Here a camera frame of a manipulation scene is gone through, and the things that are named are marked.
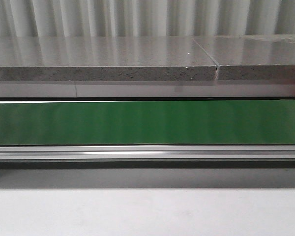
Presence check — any grey stone slab left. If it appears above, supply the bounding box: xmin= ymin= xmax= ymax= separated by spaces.
xmin=0 ymin=36 xmax=216 ymax=82

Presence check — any green conveyor belt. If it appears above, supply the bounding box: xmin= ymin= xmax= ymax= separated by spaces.
xmin=0 ymin=100 xmax=295 ymax=146

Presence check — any grey stone slab right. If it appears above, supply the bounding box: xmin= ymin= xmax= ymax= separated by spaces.
xmin=194 ymin=34 xmax=295 ymax=81

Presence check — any grey stone slab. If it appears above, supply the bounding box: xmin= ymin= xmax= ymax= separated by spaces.
xmin=0 ymin=36 xmax=216 ymax=82
xmin=194 ymin=34 xmax=295 ymax=81

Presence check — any aluminium conveyor frame rail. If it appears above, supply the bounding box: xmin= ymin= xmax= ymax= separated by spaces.
xmin=0 ymin=145 xmax=295 ymax=169

